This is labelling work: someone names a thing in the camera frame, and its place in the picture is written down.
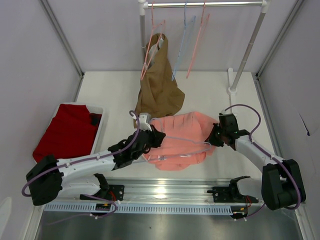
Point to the red garment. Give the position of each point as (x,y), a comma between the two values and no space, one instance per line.
(70,134)

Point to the white plastic bin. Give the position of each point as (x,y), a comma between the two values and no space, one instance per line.
(93,109)

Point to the pink pleated skirt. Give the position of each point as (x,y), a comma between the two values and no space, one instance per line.
(182,142)

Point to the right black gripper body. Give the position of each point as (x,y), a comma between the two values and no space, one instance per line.
(216,136)

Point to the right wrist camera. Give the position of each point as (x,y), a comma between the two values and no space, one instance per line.
(228,112)

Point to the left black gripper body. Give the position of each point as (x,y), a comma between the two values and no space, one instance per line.
(152,142)

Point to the slotted cable duct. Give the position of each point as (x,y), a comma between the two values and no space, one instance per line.
(126,208)

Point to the pink wire hanger middle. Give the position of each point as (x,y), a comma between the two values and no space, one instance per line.
(202,28)

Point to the brown skirt on hanger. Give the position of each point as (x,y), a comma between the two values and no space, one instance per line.
(159,94)

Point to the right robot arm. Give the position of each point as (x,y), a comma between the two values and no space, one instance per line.
(281,184)

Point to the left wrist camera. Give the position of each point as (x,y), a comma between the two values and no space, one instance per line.
(144,121)

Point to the white metal clothes rack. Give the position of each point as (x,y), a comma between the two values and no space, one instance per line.
(233,77)

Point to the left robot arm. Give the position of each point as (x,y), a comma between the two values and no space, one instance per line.
(82,177)

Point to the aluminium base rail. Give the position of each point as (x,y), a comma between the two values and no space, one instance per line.
(167,191)

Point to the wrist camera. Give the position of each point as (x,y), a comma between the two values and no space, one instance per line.
(144,121)
(228,112)

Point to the pink hanger holding brown skirt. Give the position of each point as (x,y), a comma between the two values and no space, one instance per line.
(150,47)

